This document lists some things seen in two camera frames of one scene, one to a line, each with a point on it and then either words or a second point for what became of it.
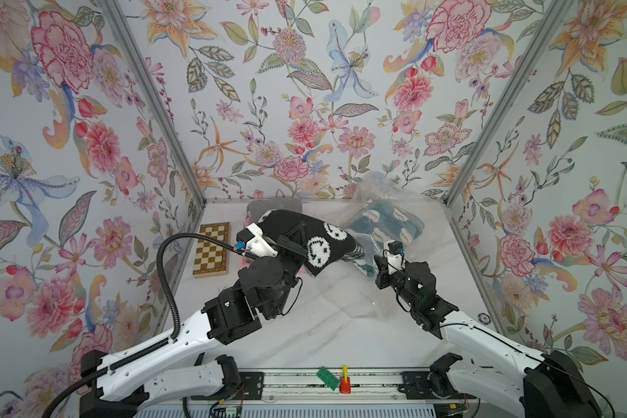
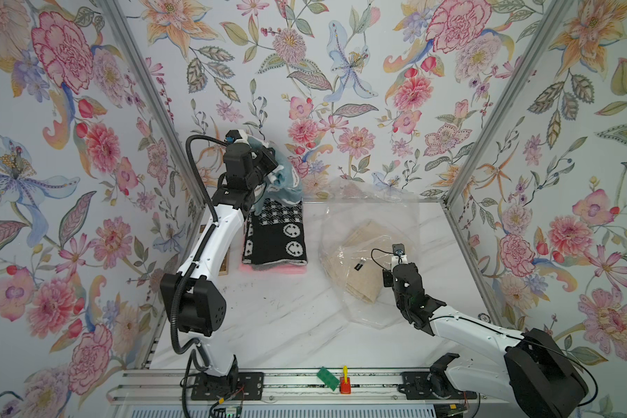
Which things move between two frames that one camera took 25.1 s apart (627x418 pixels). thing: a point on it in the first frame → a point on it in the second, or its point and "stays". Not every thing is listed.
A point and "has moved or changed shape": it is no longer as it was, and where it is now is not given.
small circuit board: x=228 y=412 stays
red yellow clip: x=345 y=381 stays
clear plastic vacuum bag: x=382 y=212 has moved or changed shape
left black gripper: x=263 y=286 → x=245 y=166
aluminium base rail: x=307 y=385 stays
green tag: x=327 y=378 stays
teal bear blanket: x=379 y=222 → x=280 y=183
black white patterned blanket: x=325 y=244 has moved or changed shape
